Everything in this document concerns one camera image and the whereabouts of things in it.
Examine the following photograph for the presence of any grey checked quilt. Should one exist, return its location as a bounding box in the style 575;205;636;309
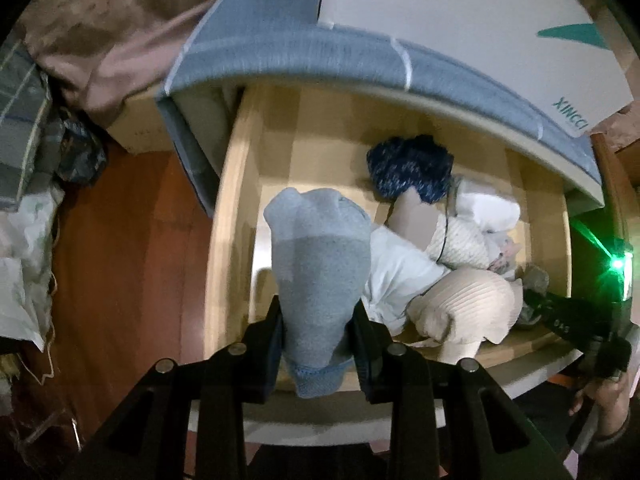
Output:
0;35;66;211

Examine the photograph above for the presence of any beige cardboard box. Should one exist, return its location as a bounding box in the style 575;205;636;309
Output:
107;82;173;156

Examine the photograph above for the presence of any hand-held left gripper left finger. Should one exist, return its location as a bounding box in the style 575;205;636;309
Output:
65;295;287;480

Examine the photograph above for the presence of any person's right hand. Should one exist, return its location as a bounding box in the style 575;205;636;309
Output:
572;370;633;438

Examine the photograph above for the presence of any small grey underwear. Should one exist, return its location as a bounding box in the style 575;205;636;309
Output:
520;265;551;328

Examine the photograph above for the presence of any white plastic bag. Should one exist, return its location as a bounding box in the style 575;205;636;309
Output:
0;185;66;353

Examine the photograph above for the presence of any white cardboard box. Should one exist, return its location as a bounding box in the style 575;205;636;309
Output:
316;0;632;137

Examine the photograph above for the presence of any dark blue speckled sock ball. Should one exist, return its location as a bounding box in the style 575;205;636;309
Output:
366;135;454;205

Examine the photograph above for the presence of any grey drawer with wooden inside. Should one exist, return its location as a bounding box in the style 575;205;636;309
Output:
187;82;601;446

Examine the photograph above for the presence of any cream knit underwear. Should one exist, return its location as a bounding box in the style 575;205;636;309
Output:
427;215;493;271

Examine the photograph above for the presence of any grey sock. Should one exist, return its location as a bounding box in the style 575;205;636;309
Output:
263;187;373;399

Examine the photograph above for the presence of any blue checked cloth cover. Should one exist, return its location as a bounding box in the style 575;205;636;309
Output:
157;0;603;218

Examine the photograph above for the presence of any dusty pink underwear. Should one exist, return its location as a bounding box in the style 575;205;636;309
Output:
387;192;442;256

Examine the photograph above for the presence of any leaf print bed sheet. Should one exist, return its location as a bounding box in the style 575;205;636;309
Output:
20;0;251;131

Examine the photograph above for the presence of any floral print underwear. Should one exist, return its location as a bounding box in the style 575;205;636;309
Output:
487;240;523;281

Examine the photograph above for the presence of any pale white cloth underwear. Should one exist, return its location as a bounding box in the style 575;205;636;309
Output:
362;225;451;333

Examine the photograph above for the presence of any white string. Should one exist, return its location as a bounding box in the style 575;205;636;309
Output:
42;270;59;382

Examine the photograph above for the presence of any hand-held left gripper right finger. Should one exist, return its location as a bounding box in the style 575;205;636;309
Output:
352;302;566;480

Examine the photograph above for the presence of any dark blue patterned bag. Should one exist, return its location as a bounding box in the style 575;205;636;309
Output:
52;107;108;186

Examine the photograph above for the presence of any person's right forearm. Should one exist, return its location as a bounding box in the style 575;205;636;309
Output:
565;410;640;480

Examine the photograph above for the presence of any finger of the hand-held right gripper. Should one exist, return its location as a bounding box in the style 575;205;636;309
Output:
523;290;626;356

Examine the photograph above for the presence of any cream ribbed sock bundle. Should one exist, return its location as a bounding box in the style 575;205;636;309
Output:
406;266;524;366

